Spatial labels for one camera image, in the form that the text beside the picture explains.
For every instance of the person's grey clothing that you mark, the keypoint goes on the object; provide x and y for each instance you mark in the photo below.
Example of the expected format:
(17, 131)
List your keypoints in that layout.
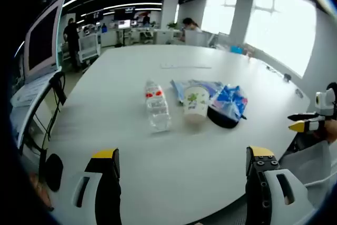
(310, 161)

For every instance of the small black object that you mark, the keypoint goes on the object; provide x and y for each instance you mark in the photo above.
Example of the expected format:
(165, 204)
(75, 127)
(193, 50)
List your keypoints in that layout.
(287, 78)

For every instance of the white framed monitor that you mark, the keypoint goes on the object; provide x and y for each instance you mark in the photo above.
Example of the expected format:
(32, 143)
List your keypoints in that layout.
(42, 40)

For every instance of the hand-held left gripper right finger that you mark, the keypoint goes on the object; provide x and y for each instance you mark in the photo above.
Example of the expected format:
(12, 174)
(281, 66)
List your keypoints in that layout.
(263, 183)

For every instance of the white table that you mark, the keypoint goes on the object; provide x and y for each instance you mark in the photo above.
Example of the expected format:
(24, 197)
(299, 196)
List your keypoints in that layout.
(118, 90)

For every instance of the white office chair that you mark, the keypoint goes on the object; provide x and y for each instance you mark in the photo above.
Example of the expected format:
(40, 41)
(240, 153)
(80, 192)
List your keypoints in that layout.
(89, 48)

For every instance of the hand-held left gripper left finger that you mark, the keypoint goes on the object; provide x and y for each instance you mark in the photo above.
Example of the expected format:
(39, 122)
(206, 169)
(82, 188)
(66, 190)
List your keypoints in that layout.
(105, 183)

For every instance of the white side desk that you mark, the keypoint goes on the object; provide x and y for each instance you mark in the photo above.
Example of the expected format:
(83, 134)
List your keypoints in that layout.
(29, 92)

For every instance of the person's right hand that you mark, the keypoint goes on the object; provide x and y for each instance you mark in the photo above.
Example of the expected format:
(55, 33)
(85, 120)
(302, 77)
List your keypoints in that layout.
(331, 131)

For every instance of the white paper cup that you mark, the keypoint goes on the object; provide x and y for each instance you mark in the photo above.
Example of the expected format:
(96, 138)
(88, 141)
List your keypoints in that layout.
(194, 103)

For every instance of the clear blue-print plastic packet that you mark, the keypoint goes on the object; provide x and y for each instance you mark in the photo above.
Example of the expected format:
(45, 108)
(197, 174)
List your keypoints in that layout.
(179, 86)

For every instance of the white partition panel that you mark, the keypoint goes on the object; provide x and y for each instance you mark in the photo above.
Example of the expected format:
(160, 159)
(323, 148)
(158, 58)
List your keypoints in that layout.
(196, 39)

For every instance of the white flat strip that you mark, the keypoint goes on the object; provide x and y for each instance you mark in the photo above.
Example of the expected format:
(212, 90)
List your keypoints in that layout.
(184, 66)

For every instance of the blue box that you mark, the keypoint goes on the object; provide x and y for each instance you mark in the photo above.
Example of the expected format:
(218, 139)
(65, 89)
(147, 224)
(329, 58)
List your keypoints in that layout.
(236, 49)

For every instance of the blue tissue packet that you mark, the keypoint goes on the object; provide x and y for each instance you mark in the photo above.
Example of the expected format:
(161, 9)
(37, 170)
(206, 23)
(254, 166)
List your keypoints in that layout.
(234, 101)

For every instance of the potted plant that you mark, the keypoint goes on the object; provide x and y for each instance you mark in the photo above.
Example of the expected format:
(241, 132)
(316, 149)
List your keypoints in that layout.
(172, 25)

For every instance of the clear plastic water bottle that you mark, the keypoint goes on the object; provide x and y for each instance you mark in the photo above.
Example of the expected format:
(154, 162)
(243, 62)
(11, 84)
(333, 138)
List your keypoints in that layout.
(156, 109)

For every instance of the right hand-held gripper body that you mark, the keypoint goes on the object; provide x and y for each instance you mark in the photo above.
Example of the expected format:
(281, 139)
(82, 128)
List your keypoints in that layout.
(327, 103)

